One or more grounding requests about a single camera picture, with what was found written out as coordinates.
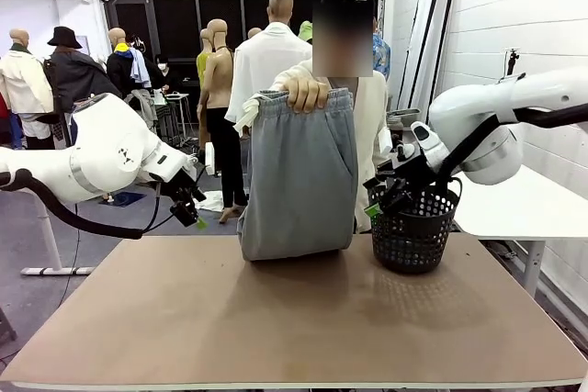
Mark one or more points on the mannequin with yellow blue scarf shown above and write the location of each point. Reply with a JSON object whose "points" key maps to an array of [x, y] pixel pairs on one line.
{"points": [[121, 66]]}

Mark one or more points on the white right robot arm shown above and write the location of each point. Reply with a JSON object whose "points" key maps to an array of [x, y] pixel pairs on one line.
{"points": [[496, 107]]}

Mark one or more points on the small white metal table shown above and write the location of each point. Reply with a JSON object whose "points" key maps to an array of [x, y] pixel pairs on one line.
{"points": [[177, 97]]}

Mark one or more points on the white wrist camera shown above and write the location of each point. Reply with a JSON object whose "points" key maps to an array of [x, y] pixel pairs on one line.
{"points": [[427, 139], [210, 158]]}

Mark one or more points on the mannequin with black bucket hat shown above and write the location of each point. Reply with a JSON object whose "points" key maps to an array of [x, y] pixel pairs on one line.
{"points": [[78, 70]]}

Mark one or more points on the mannequin in yellow top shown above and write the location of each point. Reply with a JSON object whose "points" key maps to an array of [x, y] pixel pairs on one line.
{"points": [[202, 66]]}

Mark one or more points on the person's right forearm cream sleeve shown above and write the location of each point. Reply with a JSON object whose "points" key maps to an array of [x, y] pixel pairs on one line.
{"points": [[294, 73]]}

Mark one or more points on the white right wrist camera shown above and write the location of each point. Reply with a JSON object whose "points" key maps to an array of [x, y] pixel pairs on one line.
{"points": [[427, 139]]}

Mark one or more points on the small tan mannequin head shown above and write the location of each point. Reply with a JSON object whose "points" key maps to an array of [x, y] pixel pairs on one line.
{"points": [[254, 33]]}

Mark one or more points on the mannequin in white shirt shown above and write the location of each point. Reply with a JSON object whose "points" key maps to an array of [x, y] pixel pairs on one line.
{"points": [[262, 61]]}

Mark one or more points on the mannequin in cream jacket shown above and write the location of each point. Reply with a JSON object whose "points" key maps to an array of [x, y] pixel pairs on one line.
{"points": [[23, 80]]}

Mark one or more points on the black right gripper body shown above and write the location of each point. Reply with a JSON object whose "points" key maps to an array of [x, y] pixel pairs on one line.
{"points": [[409, 171]]}

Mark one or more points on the white cloth on floor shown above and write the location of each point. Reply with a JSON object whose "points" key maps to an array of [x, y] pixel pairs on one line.
{"points": [[213, 201]]}

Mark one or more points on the white side table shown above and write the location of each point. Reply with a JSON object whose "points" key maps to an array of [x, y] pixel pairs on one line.
{"points": [[46, 227], [505, 208]]}

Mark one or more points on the grey training pants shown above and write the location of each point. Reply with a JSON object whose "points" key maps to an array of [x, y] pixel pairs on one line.
{"points": [[298, 171]]}

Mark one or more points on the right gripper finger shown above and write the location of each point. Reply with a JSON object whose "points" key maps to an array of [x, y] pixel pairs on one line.
{"points": [[390, 201], [376, 183]]}

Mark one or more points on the green hat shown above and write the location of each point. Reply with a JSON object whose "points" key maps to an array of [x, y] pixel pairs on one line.
{"points": [[305, 29]]}

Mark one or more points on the person's right hand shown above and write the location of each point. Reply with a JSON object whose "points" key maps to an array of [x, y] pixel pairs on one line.
{"points": [[305, 93]]}

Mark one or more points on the bare tan mannequin black trousers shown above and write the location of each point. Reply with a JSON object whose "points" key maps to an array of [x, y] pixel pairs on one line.
{"points": [[218, 75]]}

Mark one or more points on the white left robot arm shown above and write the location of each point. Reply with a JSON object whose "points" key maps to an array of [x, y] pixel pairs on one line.
{"points": [[105, 158]]}

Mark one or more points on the person in black shirt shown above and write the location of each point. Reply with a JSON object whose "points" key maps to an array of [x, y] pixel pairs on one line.
{"points": [[165, 73]]}

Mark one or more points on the person in cream cardigan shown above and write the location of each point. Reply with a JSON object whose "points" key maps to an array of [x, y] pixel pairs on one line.
{"points": [[367, 135]]}

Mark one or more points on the grey tray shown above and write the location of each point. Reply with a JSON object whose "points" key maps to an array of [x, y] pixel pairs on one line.
{"points": [[404, 112]]}

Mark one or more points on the dark metal stand foot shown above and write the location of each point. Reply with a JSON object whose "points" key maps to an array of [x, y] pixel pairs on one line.
{"points": [[5, 323]]}

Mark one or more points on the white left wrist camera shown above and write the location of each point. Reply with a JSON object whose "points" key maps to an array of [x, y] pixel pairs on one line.
{"points": [[210, 158]]}

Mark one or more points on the black tripod stand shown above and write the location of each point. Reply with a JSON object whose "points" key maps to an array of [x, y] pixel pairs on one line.
{"points": [[512, 61]]}

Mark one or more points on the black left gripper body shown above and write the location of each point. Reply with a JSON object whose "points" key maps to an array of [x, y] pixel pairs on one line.
{"points": [[184, 185]]}

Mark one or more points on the black plastic mesh basket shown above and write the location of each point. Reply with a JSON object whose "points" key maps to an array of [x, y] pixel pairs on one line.
{"points": [[413, 236]]}

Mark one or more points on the mannequin in blue floral shirt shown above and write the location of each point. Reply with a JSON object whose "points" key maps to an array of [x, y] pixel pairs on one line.
{"points": [[382, 54]]}

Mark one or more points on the black framed reflector panel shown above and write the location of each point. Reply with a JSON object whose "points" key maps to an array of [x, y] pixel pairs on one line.
{"points": [[420, 43], [443, 43]]}

